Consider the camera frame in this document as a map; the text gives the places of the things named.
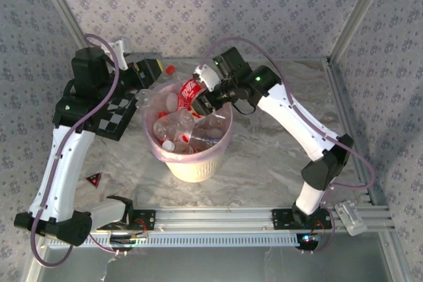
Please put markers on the red labelled clear plastic bottle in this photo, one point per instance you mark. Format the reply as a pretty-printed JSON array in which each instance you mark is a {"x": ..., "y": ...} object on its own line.
[
  {"x": 170, "y": 69},
  {"x": 162, "y": 114},
  {"x": 190, "y": 92}
]

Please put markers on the clear unlabelled plastic bottle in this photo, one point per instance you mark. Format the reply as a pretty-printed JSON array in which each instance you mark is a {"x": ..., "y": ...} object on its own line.
[
  {"x": 216, "y": 121},
  {"x": 172, "y": 123},
  {"x": 142, "y": 96}
]

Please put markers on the purple plastic bin liner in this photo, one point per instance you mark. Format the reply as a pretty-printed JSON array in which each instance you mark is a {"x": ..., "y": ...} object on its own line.
[{"x": 225, "y": 143}]

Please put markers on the white ribbed plastic waste bin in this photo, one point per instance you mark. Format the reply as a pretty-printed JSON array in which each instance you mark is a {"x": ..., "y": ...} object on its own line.
[{"x": 195, "y": 171}]

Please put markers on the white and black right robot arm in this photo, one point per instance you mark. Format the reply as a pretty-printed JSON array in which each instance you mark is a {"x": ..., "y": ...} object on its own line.
[{"x": 297, "y": 123}]

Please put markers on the black and white chessboard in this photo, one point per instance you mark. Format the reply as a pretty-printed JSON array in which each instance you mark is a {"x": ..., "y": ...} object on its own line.
[{"x": 114, "y": 120}]

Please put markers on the red triangular warning sticker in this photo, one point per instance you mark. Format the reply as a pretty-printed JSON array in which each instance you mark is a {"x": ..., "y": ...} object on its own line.
[{"x": 94, "y": 179}]

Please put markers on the black round controller board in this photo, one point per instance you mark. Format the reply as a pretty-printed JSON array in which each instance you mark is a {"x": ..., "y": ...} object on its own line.
[
  {"x": 307, "y": 244},
  {"x": 122, "y": 245}
]

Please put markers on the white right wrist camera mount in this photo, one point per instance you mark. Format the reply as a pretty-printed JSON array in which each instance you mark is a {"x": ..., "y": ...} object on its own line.
[{"x": 206, "y": 77}]

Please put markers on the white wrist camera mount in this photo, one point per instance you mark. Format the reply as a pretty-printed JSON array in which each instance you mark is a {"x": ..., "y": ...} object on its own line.
[
  {"x": 206, "y": 77},
  {"x": 118, "y": 49}
]

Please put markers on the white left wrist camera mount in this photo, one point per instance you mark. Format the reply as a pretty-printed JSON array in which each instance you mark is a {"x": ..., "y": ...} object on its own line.
[{"x": 118, "y": 49}]

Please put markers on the wide aluminium mounting rail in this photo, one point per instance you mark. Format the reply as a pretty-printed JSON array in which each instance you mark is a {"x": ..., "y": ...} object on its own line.
[{"x": 215, "y": 219}]

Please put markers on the aluminium frame bar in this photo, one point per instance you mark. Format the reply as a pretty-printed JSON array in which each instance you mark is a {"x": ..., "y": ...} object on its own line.
[{"x": 343, "y": 103}]

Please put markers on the white plastic bracket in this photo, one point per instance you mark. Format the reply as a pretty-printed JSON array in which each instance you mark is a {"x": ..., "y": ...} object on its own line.
[{"x": 352, "y": 221}]

